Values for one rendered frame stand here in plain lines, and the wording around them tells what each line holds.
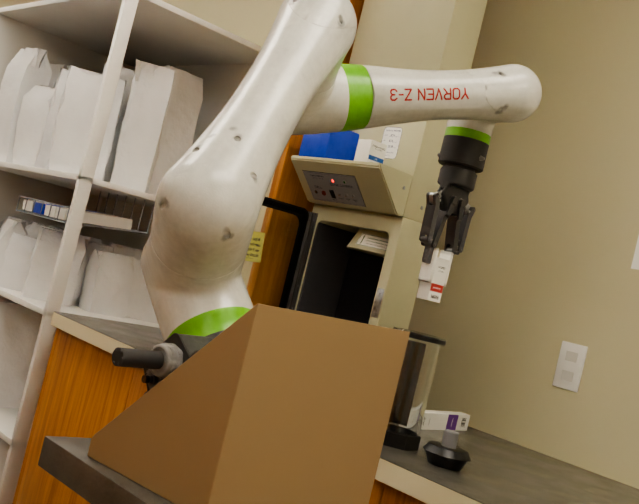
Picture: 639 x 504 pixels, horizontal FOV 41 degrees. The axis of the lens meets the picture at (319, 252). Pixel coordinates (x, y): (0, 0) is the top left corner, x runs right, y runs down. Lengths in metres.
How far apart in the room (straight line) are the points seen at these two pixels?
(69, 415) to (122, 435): 1.46
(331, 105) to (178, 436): 0.66
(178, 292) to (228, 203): 0.17
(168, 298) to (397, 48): 1.22
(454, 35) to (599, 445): 1.03
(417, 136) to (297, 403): 1.14
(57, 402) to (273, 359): 1.68
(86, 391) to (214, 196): 1.51
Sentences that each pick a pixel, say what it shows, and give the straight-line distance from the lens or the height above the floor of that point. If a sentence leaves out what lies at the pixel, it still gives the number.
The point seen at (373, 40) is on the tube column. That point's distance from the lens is 2.29.
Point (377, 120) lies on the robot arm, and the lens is 1.51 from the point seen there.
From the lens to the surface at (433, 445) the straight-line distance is 1.65.
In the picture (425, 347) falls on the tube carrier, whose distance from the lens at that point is 1.70.
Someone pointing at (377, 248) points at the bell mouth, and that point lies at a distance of 2.11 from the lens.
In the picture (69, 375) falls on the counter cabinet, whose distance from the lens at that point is 2.59.
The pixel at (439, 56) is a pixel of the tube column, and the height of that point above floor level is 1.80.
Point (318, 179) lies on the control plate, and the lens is 2.15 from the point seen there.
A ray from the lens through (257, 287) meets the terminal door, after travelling 2.18.
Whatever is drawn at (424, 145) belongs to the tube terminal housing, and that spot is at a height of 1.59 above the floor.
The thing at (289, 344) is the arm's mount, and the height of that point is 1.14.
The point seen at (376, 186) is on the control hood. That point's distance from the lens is 2.01.
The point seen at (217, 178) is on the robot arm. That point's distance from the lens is 1.04.
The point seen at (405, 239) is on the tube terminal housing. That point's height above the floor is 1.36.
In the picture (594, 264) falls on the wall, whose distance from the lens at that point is 2.23.
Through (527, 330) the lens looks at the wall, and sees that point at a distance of 2.29.
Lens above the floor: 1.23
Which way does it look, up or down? 2 degrees up
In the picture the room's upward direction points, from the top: 14 degrees clockwise
